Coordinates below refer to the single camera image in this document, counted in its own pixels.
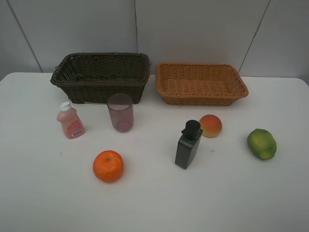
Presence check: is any red yellow peach fruit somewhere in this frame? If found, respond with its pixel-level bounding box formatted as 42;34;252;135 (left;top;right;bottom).
199;115;222;138

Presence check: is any orange mandarin fruit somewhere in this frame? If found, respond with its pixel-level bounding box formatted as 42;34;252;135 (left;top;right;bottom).
93;150;124;183

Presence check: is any dark green pump bottle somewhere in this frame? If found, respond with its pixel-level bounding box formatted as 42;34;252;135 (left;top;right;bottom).
175;120;203;169

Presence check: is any dark brown wicker basket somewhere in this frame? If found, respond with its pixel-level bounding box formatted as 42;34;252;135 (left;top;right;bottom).
51;53;150;104

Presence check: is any green lime fruit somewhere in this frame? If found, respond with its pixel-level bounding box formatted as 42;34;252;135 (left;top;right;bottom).
247;129;277;160

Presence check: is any translucent purple plastic cup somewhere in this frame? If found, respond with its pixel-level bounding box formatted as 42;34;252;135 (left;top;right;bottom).
107;93;134;132

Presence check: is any pink bottle white cap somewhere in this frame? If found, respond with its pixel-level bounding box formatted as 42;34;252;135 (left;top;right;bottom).
56;101;85;139

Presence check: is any light brown wicker basket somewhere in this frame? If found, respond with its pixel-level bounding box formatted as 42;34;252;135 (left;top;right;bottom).
155;62;249;106

